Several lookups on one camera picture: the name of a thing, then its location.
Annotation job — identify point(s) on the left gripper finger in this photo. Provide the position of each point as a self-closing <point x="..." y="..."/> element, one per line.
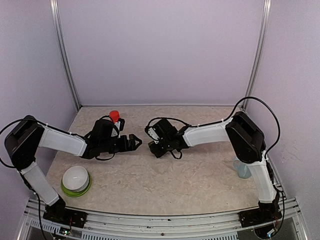
<point x="134" y="146"/>
<point x="134" y="140"/>

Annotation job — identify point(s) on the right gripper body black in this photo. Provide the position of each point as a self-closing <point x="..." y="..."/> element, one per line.
<point x="166" y="147"/>

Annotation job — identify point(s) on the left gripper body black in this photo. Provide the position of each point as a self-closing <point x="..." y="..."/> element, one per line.
<point x="123" y="147"/>

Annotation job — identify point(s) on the orange pill bottle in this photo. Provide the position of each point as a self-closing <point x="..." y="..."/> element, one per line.
<point x="114" y="115"/>

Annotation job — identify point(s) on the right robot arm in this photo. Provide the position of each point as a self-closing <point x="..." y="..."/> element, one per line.
<point x="245" y="136"/>

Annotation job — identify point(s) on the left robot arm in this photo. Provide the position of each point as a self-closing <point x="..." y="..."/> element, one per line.
<point x="30" y="134"/>

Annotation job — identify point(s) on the white bowl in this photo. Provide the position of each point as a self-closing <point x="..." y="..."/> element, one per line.
<point x="76" y="179"/>

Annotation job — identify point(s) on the green plate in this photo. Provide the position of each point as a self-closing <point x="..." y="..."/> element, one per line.
<point x="75" y="194"/>

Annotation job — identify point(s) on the light blue mug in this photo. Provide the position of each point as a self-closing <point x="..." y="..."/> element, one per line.
<point x="243" y="171"/>

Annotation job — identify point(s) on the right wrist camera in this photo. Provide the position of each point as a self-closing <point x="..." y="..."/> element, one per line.
<point x="151" y="133"/>

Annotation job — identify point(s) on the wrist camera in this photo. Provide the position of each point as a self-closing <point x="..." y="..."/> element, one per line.
<point x="119" y="126"/>
<point x="151" y="133"/>

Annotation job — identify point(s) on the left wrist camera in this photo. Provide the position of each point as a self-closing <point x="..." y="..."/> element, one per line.
<point x="119" y="126"/>

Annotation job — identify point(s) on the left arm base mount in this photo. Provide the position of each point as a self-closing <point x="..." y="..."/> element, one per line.
<point x="65" y="216"/>

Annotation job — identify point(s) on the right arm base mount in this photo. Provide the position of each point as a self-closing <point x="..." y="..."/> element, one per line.
<point x="266" y="212"/>

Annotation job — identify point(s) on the aluminium front rail frame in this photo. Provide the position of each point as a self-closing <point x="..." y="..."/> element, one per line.
<point x="114" y="226"/>

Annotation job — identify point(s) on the left aluminium corner post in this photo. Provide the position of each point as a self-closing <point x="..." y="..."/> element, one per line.
<point x="54" y="6"/>

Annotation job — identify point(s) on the aluminium corner post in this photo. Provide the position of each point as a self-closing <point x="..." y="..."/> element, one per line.
<point x="54" y="6"/>
<point x="260" y="46"/>

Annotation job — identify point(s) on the right aluminium corner post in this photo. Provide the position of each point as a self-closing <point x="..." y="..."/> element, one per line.
<point x="260" y="46"/>

